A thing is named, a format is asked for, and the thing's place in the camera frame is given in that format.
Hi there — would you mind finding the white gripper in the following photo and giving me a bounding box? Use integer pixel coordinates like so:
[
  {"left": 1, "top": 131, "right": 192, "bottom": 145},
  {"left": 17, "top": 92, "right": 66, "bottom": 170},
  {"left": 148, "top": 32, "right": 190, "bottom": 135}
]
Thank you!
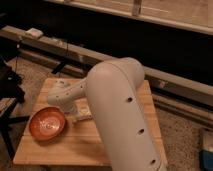
[{"left": 60, "top": 101, "right": 79, "bottom": 116}]

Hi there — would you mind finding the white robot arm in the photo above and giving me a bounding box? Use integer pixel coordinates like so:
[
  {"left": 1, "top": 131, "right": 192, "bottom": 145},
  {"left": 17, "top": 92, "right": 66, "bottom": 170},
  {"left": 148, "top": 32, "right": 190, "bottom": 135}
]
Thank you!
[{"left": 47, "top": 58, "right": 167, "bottom": 171}]

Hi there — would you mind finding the orange ceramic bowl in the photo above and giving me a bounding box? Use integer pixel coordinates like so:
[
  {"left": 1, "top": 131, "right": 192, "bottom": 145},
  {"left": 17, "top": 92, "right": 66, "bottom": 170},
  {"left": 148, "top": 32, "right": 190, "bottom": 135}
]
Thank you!
[{"left": 29, "top": 107, "right": 66, "bottom": 141}]

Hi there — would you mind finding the blue box on floor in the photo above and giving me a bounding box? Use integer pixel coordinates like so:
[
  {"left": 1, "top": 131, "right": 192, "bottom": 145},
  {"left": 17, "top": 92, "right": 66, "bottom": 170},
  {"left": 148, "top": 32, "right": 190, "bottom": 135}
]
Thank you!
[{"left": 199, "top": 129, "right": 213, "bottom": 171}]

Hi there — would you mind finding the wooden shelf at top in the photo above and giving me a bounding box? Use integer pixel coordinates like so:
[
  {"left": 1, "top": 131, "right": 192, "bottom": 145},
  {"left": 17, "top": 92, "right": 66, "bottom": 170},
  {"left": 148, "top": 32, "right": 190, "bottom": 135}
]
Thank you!
[{"left": 46, "top": 0, "right": 213, "bottom": 36}]

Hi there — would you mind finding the long grey floor rail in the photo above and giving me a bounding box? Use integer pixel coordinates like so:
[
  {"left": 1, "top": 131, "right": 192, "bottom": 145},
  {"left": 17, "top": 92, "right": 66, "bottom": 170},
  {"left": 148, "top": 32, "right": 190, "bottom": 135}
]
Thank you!
[{"left": 0, "top": 26, "right": 213, "bottom": 107}]

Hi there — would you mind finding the small white box on rail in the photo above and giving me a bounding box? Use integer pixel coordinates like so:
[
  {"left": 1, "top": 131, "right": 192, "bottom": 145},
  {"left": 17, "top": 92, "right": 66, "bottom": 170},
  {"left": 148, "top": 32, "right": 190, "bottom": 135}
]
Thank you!
[{"left": 25, "top": 28, "right": 43, "bottom": 39}]

